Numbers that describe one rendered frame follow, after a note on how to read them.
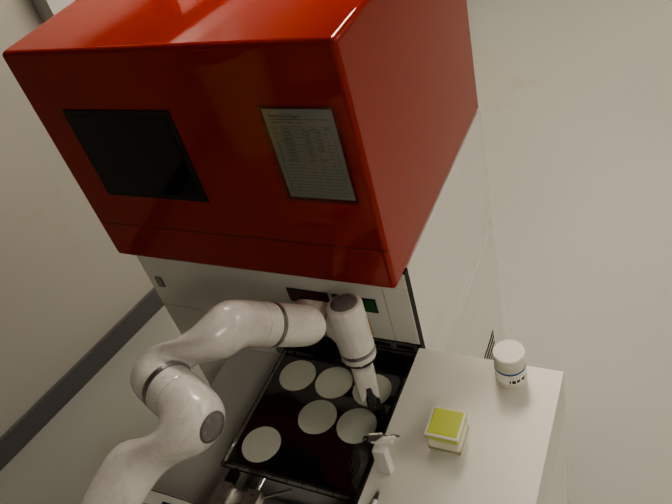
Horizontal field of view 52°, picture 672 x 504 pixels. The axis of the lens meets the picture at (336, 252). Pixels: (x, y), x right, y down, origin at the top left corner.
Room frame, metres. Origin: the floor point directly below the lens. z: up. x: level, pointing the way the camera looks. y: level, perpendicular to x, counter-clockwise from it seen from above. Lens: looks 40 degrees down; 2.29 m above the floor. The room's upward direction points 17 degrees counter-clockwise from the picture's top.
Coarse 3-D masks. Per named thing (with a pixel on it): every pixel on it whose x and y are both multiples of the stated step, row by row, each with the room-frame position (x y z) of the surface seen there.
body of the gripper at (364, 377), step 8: (352, 368) 1.04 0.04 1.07; (360, 368) 1.03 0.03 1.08; (368, 368) 1.02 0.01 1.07; (360, 376) 1.02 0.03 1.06; (368, 376) 1.02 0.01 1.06; (360, 384) 1.01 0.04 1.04; (368, 384) 1.01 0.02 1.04; (376, 384) 1.01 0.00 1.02; (360, 392) 1.01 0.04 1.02; (376, 392) 1.00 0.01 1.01; (360, 400) 1.01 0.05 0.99
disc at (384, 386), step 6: (378, 378) 1.13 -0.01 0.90; (384, 378) 1.12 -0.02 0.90; (378, 384) 1.11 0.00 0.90; (384, 384) 1.10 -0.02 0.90; (390, 384) 1.10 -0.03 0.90; (354, 390) 1.11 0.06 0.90; (384, 390) 1.09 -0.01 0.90; (390, 390) 1.08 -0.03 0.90; (354, 396) 1.10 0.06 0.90; (384, 396) 1.07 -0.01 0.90; (360, 402) 1.07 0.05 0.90; (366, 402) 1.07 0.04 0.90
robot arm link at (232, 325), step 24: (216, 312) 0.92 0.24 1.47; (240, 312) 0.92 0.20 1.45; (264, 312) 0.94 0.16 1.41; (192, 336) 0.89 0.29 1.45; (216, 336) 0.88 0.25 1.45; (240, 336) 0.89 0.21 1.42; (264, 336) 0.91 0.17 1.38; (144, 360) 0.91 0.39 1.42; (168, 360) 0.90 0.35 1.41; (192, 360) 0.90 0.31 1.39; (144, 384) 0.86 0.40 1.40
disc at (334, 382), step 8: (336, 368) 1.20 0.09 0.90; (344, 368) 1.19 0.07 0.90; (320, 376) 1.19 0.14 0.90; (328, 376) 1.18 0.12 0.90; (336, 376) 1.18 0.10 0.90; (344, 376) 1.17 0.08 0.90; (320, 384) 1.17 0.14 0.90; (328, 384) 1.16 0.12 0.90; (336, 384) 1.15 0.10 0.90; (344, 384) 1.14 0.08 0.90; (320, 392) 1.14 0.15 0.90; (328, 392) 1.13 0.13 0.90; (336, 392) 1.13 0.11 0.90; (344, 392) 1.12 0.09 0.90
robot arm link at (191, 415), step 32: (160, 384) 0.85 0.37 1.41; (192, 384) 0.83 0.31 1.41; (160, 416) 0.80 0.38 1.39; (192, 416) 0.76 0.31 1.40; (224, 416) 0.78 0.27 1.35; (128, 448) 0.77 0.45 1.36; (160, 448) 0.75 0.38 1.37; (192, 448) 0.74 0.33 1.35; (96, 480) 0.75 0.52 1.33; (128, 480) 0.73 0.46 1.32
